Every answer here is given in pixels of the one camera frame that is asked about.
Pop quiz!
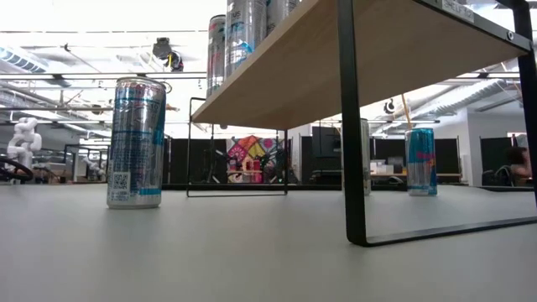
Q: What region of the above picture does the Celsius peach vibe can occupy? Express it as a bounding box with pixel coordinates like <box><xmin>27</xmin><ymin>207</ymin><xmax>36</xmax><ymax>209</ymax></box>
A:
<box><xmin>206</xmin><ymin>14</ymin><xmax>228</xmax><ymax>98</ymax></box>

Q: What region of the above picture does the Celsius arctic vibe can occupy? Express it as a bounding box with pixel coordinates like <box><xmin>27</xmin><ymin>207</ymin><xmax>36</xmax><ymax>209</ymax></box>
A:
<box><xmin>266</xmin><ymin>0</ymin><xmax>301</xmax><ymax>37</ymax></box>
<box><xmin>224</xmin><ymin>0</ymin><xmax>269</xmax><ymax>81</ymax></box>

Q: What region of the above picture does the blue silver Red Bull can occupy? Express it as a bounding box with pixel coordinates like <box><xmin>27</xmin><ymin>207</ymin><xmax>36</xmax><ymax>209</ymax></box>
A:
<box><xmin>106</xmin><ymin>76</ymin><xmax>168</xmax><ymax>210</ymax></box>
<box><xmin>404</xmin><ymin>128</ymin><xmax>439</xmax><ymax>197</ymax></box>

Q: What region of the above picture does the white shelf label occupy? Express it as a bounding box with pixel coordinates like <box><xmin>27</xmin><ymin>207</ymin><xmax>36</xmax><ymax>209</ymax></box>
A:
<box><xmin>442</xmin><ymin>0</ymin><xmax>477</xmax><ymax>23</ymax></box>

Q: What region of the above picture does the colourful patchwork panel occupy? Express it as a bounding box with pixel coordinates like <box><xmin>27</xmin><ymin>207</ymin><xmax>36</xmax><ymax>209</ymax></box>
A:
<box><xmin>226</xmin><ymin>134</ymin><xmax>286</xmax><ymax>185</ymax></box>

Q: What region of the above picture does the black cabinet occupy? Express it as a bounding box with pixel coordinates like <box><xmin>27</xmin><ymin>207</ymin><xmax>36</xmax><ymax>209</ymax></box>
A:
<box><xmin>310</xmin><ymin>125</ymin><xmax>343</xmax><ymax>185</ymax></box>

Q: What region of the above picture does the black partition panel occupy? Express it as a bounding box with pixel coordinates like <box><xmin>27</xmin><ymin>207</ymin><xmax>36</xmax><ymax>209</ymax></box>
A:
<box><xmin>371</xmin><ymin>138</ymin><xmax>461</xmax><ymax>175</ymax></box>
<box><xmin>162</xmin><ymin>138</ymin><xmax>228</xmax><ymax>185</ymax></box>
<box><xmin>480</xmin><ymin>136</ymin><xmax>533</xmax><ymax>188</ymax></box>

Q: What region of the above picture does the white box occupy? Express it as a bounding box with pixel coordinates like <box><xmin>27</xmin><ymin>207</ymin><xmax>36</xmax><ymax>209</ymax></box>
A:
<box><xmin>369</xmin><ymin>159</ymin><xmax>395</xmax><ymax>176</ymax></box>

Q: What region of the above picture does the wooden desk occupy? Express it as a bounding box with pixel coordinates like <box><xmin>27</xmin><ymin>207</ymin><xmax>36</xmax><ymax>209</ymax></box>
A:
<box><xmin>371</xmin><ymin>171</ymin><xmax>462</xmax><ymax>185</ymax></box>

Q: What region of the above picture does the black wheel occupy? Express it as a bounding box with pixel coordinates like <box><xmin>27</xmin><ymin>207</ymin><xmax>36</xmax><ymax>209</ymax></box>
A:
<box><xmin>0</xmin><ymin>155</ymin><xmax>35</xmax><ymax>184</ymax></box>

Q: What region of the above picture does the person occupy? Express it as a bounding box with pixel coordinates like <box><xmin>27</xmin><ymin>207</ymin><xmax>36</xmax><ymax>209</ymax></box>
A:
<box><xmin>505</xmin><ymin>146</ymin><xmax>534</xmax><ymax>185</ymax></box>

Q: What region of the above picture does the black aluminium table frame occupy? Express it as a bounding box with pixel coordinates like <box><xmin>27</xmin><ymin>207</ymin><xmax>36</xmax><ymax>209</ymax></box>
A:
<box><xmin>161</xmin><ymin>182</ymin><xmax>536</xmax><ymax>193</ymax></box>

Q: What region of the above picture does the wooden shelf with black frame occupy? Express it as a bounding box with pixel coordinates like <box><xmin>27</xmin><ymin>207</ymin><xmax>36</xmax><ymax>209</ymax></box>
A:
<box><xmin>186</xmin><ymin>0</ymin><xmax>537</xmax><ymax>248</ymax></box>

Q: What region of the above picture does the yellow extension cable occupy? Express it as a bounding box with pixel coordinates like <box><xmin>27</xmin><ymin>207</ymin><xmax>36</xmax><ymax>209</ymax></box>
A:
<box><xmin>400</xmin><ymin>92</ymin><xmax>414</xmax><ymax>131</ymax></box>

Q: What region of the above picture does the black overhead camera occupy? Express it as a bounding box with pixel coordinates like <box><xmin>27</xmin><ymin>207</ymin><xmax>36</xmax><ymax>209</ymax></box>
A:
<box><xmin>151</xmin><ymin>36</ymin><xmax>185</xmax><ymax>73</ymax></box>

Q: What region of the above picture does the silver ventilation duct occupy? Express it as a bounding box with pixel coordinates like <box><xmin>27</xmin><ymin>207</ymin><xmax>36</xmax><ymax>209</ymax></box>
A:
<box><xmin>435</xmin><ymin>77</ymin><xmax>521</xmax><ymax>117</ymax></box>

